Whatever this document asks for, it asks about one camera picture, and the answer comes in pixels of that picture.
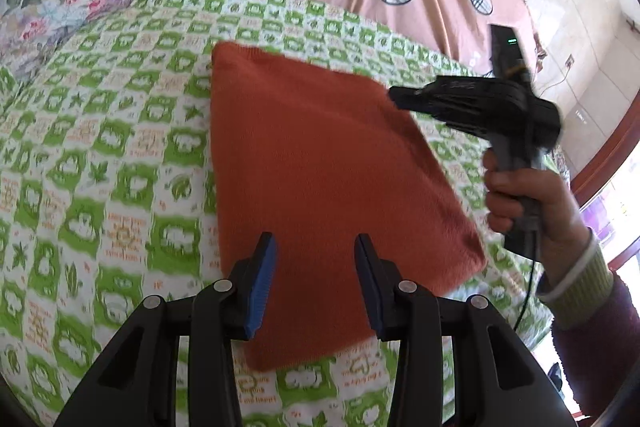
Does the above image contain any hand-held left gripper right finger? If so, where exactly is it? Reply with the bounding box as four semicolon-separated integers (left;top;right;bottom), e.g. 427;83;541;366
354;233;576;427

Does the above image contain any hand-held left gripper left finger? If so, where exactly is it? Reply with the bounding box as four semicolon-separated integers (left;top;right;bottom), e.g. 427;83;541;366
52;232;278;427

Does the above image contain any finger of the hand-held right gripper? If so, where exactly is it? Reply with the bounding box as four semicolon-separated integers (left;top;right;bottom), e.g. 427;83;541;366
400;103;501;144
389;76;503;108

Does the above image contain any orange knit sweater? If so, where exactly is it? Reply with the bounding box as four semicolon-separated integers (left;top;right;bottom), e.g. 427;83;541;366
202;41;488;373

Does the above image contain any person's right forearm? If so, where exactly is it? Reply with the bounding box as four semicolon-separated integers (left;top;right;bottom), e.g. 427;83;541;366
536;227;640;419

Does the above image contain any person's right hand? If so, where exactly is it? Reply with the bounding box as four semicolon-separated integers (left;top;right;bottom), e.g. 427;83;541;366
482;152;597;295

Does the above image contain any green checkered blanket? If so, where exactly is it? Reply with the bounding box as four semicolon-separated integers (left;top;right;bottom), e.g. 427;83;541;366
0;0;571;427

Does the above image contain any white cable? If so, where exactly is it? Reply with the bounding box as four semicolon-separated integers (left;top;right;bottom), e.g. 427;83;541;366
544;57;577;92

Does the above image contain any red wooden door frame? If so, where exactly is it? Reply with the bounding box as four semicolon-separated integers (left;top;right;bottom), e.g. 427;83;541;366
570;107;640;210

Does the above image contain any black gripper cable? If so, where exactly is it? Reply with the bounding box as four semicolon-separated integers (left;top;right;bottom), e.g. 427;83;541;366
512;251;545;339

